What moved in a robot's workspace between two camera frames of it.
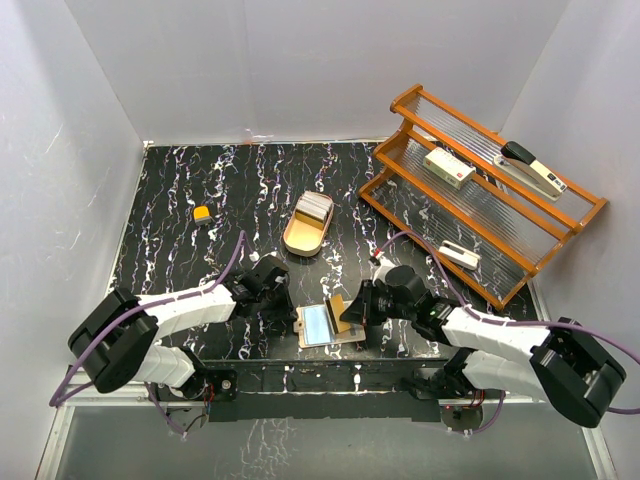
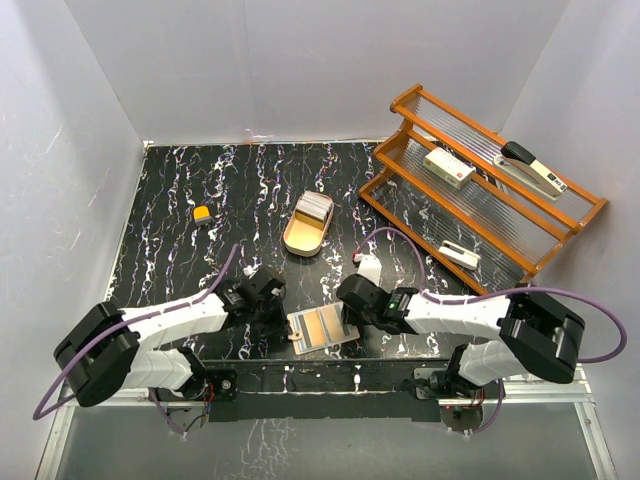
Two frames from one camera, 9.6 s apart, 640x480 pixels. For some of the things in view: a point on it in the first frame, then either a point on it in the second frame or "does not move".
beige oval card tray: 304,235 does not move
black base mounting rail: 340,389 does not move
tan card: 335,305 to 312,329
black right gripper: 361,310 to 353,317
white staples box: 449,168 does not move
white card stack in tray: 315,204 does not move
